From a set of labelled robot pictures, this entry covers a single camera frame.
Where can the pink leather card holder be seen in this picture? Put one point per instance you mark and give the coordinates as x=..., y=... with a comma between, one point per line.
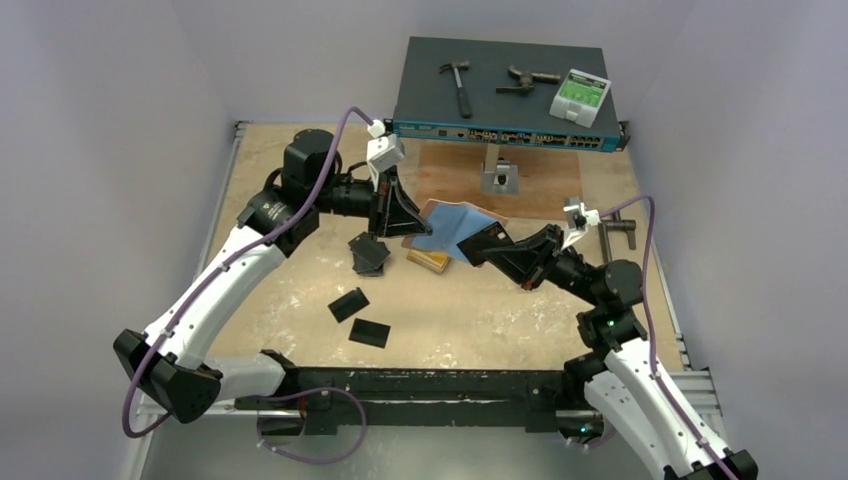
x=451, y=223

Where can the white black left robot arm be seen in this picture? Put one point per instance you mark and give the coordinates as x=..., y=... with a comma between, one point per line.
x=168, y=360

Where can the rusty metal tool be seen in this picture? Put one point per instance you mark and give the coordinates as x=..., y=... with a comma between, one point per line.
x=526, y=80

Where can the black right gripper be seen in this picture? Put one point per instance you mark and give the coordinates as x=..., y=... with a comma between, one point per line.
x=546, y=252

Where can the blue grey network switch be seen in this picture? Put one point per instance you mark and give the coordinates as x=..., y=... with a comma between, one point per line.
x=427, y=107

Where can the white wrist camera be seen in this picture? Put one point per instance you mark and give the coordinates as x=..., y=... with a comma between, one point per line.
x=383, y=151
x=579, y=221

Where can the brown wooden board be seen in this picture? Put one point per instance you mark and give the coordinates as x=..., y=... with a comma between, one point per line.
x=453, y=172

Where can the small claw hammer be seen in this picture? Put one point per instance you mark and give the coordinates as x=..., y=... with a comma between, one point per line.
x=456, y=68

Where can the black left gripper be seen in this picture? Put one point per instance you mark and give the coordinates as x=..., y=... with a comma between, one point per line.
x=397, y=214

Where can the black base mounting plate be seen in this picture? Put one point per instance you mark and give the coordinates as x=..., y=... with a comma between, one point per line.
x=537, y=401

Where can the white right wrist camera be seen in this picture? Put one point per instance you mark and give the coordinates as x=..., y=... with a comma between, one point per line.
x=579, y=221

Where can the black VIP card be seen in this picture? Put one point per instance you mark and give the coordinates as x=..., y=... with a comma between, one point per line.
x=492, y=236

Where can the metal stand bracket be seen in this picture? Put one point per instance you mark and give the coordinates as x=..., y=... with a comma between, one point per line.
x=498, y=175

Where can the white green electronic box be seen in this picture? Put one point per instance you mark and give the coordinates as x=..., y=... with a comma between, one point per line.
x=579, y=98

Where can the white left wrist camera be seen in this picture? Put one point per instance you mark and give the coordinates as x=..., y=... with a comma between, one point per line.
x=383, y=151

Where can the single black card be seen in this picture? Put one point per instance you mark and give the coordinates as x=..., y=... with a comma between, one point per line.
x=369, y=333
x=348, y=304

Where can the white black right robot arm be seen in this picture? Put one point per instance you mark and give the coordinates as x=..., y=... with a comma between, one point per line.
x=622, y=377

